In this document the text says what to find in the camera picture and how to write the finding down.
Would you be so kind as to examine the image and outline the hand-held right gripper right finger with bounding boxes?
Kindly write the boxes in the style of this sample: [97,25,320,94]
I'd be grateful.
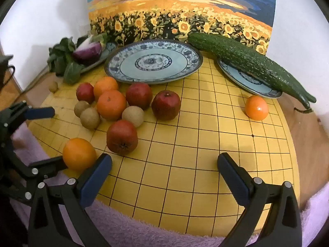
[217,152,302,247]

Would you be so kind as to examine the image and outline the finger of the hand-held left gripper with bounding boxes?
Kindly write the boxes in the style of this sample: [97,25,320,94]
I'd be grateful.
[0,100,55,134]
[15,156,68,202]

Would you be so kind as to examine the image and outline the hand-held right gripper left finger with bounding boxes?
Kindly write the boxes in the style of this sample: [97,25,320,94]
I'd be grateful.
[28,153,113,247]

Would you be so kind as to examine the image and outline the orange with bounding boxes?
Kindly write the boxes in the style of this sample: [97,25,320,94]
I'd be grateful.
[93,76,119,100]
[245,95,269,121]
[62,138,97,171]
[97,90,127,121]

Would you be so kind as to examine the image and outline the orange-red apple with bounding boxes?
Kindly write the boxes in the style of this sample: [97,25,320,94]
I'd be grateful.
[106,120,139,156]

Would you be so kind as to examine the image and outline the dark red apple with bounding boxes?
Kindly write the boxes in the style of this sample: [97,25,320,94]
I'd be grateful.
[76,83,95,104]
[151,90,182,121]
[125,82,153,110]

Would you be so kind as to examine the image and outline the large blue patterned plate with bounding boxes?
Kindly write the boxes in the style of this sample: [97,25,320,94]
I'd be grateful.
[104,39,204,84]

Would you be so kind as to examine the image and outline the yellow go board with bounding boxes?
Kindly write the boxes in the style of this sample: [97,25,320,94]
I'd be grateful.
[28,54,301,237]

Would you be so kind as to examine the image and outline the dark leafy greens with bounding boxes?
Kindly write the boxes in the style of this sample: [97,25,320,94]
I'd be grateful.
[47,36,85,85]

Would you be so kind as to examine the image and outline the purple towel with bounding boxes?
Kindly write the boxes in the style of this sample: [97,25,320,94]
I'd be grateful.
[10,123,329,247]

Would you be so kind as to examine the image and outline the halved red onion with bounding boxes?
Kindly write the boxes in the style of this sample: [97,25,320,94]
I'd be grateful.
[72,35,103,63]

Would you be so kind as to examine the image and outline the pale green leafy stalk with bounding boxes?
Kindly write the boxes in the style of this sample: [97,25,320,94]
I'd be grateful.
[91,32,108,47]

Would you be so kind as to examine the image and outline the green cucumber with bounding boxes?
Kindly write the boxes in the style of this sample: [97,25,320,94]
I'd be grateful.
[187,32,317,114]

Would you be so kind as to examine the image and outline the sunflower field painting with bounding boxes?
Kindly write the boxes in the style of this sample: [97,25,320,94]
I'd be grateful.
[87,0,277,56]

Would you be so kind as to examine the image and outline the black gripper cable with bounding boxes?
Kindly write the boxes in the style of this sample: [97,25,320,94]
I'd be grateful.
[0,65,16,90]

